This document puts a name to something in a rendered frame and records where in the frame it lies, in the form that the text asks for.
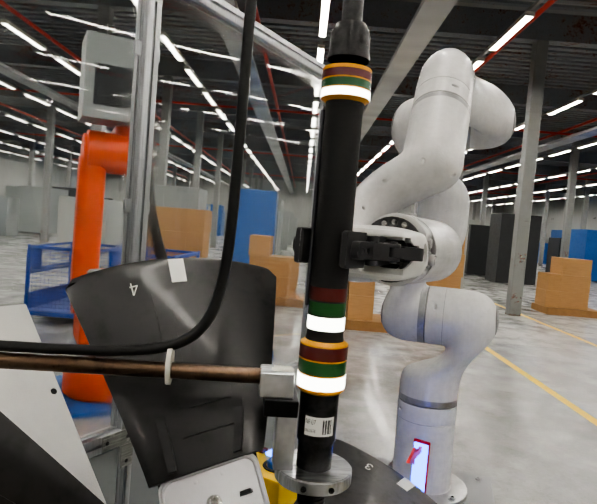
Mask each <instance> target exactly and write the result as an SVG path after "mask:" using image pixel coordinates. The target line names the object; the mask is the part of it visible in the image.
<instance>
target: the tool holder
mask: <svg viewBox="0 0 597 504"><path fill-rule="evenodd" d="M272 367H274V365H270V364H261V365H260V368H262V369H261V372H260V384H259V397H263V415H264V416H265V417H275V421H274V433H273V445H272V467H273V470H275V473H274V475H275V479H276V480H277V482H278V483H279V484H280V485H282V486H283V487H284V488H286V489H288V490H290V491H292V492H295V493H298V494H301V495H306V496H314V497H325V496H333V495H337V494H339V493H342V492H344V491H345V490H347V489H348V488H349V486H350V484H351V477H352V467H351V466H350V464H349V463H348V462H347V461H346V460H345V459H343V458H342V457H340V456H338V455H336V454H334V453H332V464H331V469H330V470H329V471H327V472H323V473H311V472H307V471H304V470H302V469H300V468H299V467H298V466H297V465H296V459H297V449H296V450H295V438H296V426H297V417H298V410H299V400H298V396H297V392H296V388H294V382H295V374H294V372H293V371H292V372H283V371H274V370H272Z"/></svg>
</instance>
